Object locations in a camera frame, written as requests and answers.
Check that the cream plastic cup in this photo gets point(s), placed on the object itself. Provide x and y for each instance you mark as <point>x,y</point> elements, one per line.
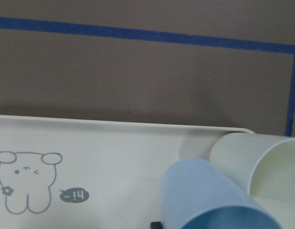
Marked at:
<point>263,166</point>

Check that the cream plastic tray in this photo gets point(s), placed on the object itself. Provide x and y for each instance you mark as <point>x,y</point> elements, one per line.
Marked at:
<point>107,173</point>

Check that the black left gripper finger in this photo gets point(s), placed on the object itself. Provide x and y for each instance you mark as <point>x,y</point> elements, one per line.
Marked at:
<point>156,225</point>

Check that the light blue plastic cup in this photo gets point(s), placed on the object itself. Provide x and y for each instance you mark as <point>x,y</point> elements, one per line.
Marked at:
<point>196,195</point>

